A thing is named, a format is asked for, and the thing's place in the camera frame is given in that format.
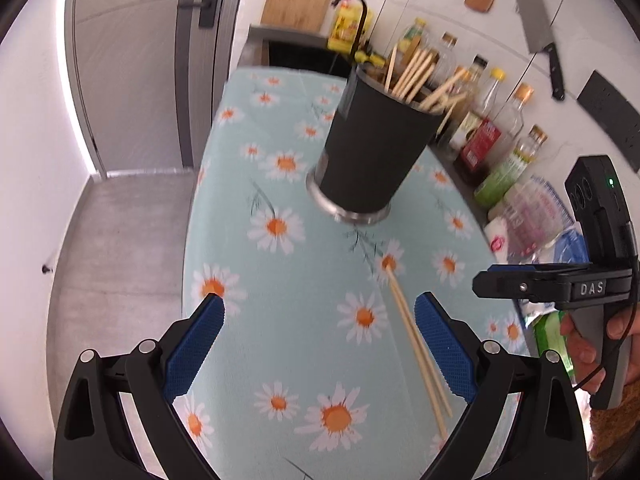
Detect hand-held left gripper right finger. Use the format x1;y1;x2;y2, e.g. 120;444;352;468
414;291;588;480

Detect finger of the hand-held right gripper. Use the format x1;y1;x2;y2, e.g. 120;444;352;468
472;270;571;306
487;262;591;277

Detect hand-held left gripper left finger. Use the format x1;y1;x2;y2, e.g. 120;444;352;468
52;294;226;480

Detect thin wooden chopstick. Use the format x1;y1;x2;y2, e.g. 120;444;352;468
387;266;455;418
384;260;449;440

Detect black utensil holder cup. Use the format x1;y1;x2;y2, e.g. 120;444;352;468
306;65;443;226

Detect bunch of wooden chopsticks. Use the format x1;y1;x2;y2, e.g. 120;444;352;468
384;44;473;136

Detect person's right forearm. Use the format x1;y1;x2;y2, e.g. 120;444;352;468
590;400;640;461

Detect person's right hand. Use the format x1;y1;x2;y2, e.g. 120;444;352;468
560;305;640;378

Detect white and blue bag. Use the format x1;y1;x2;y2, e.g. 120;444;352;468
537;230;591;266

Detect green packet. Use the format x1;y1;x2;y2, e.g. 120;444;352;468
532;310;576;383

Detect black power strip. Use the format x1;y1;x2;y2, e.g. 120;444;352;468
576;71;640;173

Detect daisy print blue tablecloth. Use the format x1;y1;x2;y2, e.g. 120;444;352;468
182;69;531;480

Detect red label sauce bottle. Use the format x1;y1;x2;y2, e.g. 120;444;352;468
457;84;536;181

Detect small yellow capped bottle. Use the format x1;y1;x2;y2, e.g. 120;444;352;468
400;17;431;61

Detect grey door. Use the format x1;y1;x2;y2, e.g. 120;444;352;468
65;0;251;176

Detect black faucet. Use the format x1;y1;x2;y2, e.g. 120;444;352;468
331;0;371;63

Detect kitchen sink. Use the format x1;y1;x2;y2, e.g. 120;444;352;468
250;25;361;78

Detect yellow dish soap bottle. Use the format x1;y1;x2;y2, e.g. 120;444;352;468
327;0;373;53

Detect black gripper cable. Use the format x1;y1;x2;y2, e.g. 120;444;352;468
572;220;640;391

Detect black handled cleaver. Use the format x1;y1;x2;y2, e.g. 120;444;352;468
515;0;567;102

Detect black door handle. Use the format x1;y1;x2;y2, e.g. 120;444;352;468
177;0;223;28

